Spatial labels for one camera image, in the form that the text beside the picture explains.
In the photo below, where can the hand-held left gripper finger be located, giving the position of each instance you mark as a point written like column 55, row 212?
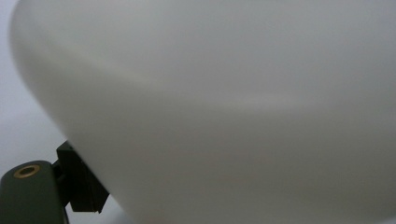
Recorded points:
column 81, row 183

